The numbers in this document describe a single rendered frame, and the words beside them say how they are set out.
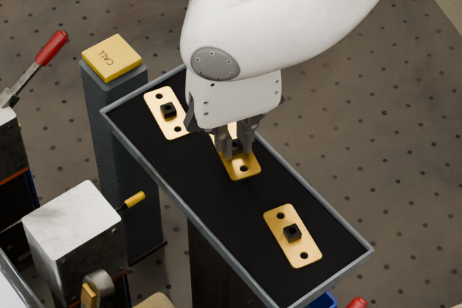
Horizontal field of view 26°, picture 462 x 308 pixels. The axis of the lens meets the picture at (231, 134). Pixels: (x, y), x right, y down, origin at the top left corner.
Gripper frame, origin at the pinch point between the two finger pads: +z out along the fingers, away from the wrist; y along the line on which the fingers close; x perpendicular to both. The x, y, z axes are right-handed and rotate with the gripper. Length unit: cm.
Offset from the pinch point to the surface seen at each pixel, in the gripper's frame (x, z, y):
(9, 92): -30.1, 14.9, 22.1
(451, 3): -114, 122, -117
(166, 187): -0.4, 6.2, 8.7
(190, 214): 4.3, 6.2, 7.3
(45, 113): -57, 52, 15
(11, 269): -6.4, 22.1, 28.9
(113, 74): -20.6, 6.7, 8.9
